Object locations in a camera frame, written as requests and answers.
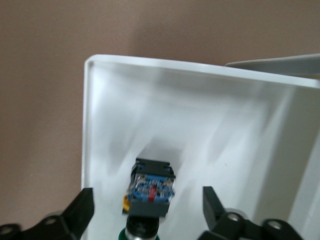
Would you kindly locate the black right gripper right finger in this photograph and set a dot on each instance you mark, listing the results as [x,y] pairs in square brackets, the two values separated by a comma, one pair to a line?
[215,215]

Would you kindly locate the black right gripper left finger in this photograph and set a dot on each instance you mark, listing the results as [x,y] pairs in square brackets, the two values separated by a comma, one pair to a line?
[77,215]

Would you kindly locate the white plastic drawer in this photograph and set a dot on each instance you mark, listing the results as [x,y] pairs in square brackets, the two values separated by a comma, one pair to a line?
[200,112]

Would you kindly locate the white drawer cabinet housing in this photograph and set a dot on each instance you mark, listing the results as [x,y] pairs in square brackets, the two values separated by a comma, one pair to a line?
[275,66]

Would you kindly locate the green pushbutton with blue block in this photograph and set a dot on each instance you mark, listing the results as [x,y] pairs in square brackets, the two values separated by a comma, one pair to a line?
[150,207]

